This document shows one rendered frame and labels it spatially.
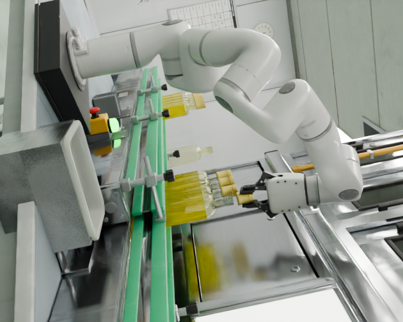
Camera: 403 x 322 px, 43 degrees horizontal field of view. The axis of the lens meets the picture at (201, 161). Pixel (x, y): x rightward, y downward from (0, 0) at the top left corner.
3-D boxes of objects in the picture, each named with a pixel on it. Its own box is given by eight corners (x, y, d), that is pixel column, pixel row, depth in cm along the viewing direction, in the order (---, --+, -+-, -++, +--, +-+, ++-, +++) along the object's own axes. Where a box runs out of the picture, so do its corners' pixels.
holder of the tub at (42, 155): (60, 276, 105) (98, 268, 105) (18, 151, 95) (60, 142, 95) (73, 236, 121) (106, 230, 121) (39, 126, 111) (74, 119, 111)
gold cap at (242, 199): (238, 207, 137) (254, 204, 137) (237, 195, 135) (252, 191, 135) (237, 202, 140) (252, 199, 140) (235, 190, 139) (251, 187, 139)
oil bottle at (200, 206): (139, 234, 136) (218, 217, 136) (134, 214, 134) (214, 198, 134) (139, 224, 141) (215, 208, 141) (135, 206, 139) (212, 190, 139)
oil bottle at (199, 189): (139, 224, 141) (215, 208, 141) (135, 206, 139) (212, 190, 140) (140, 215, 146) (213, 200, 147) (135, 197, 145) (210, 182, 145)
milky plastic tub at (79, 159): (55, 253, 103) (98, 245, 103) (20, 149, 95) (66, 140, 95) (69, 216, 119) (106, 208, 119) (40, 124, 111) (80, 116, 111)
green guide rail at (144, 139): (125, 190, 124) (157, 183, 124) (123, 186, 124) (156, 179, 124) (144, 70, 289) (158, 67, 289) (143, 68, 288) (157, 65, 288)
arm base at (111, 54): (63, 49, 123) (127, 37, 123) (64, 17, 130) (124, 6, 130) (82, 95, 135) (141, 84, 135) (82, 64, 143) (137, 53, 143)
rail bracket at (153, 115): (131, 126, 175) (169, 117, 176) (126, 105, 173) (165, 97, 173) (132, 122, 179) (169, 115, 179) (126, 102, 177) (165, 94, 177)
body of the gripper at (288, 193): (313, 202, 139) (271, 206, 142) (308, 167, 136) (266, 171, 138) (313, 214, 132) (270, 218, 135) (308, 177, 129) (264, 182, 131)
